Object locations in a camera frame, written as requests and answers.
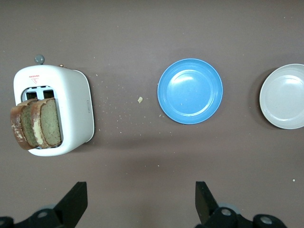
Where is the brown-crust bread slice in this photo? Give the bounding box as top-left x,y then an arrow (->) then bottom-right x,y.
29,96 -> 63,149
9,97 -> 40,151

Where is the white two-slot toaster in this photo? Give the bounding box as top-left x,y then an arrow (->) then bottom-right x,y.
13,54 -> 95,157

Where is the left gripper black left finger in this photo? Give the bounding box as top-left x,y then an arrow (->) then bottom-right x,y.
0,181 -> 88,228

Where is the blue round plate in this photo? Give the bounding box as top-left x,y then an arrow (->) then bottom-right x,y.
157,58 -> 224,125

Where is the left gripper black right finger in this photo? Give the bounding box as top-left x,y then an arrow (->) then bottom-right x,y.
194,181 -> 289,228

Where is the beige round plate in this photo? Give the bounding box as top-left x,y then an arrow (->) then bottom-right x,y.
259,63 -> 304,130

